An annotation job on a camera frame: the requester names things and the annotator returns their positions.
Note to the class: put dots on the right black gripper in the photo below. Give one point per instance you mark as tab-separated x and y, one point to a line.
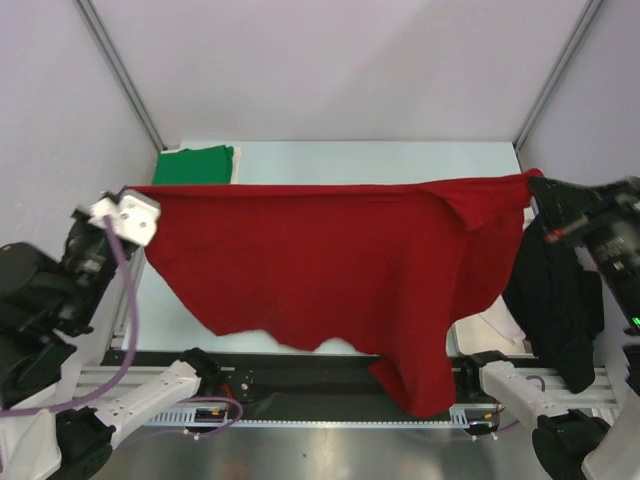
565	210

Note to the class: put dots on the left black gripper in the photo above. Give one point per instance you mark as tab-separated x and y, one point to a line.
83	220

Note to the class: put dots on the red t shirt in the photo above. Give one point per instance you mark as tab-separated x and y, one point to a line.
385	268

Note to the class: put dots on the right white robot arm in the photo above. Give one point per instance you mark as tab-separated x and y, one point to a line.
569	444

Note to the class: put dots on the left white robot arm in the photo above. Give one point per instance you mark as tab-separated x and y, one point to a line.
48	309

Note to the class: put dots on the black t shirt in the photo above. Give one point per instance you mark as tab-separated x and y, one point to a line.
559	306

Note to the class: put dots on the white t shirt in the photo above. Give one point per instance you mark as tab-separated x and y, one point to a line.
498	317

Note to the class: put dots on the folded green t shirt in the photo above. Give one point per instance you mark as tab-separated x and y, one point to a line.
192	167

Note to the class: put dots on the white tray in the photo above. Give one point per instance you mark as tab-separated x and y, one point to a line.
473	334

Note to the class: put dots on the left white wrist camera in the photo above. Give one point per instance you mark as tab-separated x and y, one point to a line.
133	216

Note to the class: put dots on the aluminium front rail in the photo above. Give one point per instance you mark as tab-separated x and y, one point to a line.
585	395

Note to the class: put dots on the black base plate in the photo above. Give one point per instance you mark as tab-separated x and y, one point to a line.
313	406

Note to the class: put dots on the right aluminium frame post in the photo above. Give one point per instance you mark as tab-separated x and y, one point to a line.
567	54

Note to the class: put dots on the aluminium frame post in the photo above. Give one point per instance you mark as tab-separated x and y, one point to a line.
567	54
105	44

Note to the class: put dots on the slotted cable duct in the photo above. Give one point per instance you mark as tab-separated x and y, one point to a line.
460	416

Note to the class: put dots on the left aluminium frame post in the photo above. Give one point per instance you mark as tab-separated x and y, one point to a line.
105	44

